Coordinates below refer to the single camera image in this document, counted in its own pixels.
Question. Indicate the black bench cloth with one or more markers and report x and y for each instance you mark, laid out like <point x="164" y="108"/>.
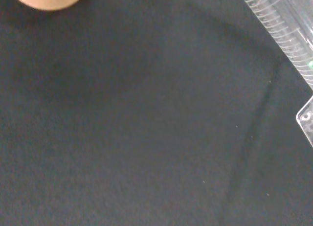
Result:
<point x="134" y="113"/>

